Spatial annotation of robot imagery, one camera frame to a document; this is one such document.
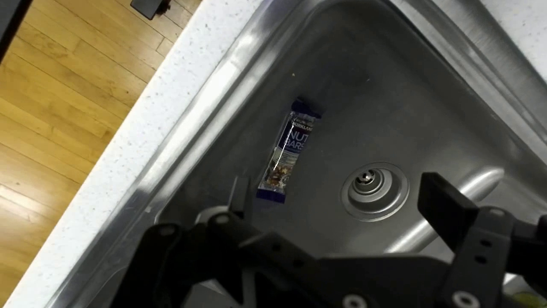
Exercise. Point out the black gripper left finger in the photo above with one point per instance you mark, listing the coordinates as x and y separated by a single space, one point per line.
171 258

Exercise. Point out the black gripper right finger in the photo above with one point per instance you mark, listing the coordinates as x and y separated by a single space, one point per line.
487 243

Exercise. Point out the blue snack bar wrapper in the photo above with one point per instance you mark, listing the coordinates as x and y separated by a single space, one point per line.
289 144

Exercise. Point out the stainless steel double sink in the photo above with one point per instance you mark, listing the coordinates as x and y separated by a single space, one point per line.
402 87

